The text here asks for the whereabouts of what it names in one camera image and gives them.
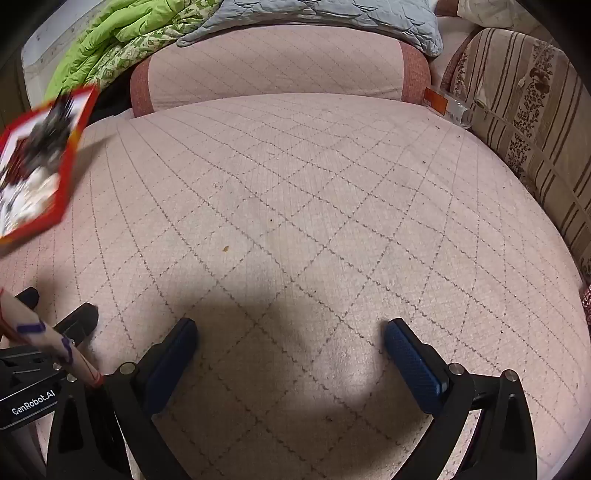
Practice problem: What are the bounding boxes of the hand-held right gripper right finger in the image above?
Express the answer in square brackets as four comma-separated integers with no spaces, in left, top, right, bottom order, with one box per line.
[384,318,539,480]

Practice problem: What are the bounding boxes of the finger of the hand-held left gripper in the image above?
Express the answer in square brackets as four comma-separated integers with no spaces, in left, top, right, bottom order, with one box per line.
[54,303,100,346]
[14,287,40,309]

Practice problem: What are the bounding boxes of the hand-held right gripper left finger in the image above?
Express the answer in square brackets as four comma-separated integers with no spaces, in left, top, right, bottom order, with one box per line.
[46,318,200,480]

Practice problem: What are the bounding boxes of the white tray with red border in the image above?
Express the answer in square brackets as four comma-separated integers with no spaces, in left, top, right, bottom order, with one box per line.
[0,84,101,245]

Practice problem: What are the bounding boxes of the white pearl jewelry piece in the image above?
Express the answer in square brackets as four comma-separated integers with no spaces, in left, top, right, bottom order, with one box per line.
[0,171,61,232]

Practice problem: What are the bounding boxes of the red beaded jewelry piece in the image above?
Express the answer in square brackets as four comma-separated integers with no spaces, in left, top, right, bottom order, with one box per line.
[4,143,38,185]

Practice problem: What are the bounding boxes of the black jewelry piece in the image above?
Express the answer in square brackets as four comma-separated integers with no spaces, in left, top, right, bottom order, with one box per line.
[25,97,77,160]

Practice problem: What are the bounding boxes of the white stick with purple marks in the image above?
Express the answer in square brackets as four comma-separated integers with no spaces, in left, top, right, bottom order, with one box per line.
[0,288,103,387]

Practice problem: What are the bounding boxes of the pink quilted mattress cover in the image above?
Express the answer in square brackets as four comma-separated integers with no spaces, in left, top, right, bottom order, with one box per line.
[0,92,587,480]

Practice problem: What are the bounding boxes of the plastic bottle with orange label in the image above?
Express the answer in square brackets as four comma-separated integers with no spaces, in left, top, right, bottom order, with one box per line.
[424,88,474,130]

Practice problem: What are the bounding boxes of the green quilted blanket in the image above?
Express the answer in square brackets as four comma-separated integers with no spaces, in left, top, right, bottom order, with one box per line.
[44,0,222,104]

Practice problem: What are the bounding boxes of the pink bolster cushion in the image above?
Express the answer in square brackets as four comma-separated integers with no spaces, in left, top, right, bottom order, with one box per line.
[130,25,432,118]

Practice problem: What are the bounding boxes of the grey quilted blanket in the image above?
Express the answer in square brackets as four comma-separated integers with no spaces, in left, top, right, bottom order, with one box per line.
[178,0,444,57]

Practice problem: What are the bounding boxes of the white pillow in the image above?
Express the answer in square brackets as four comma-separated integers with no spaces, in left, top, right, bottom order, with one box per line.
[457,0,550,28]

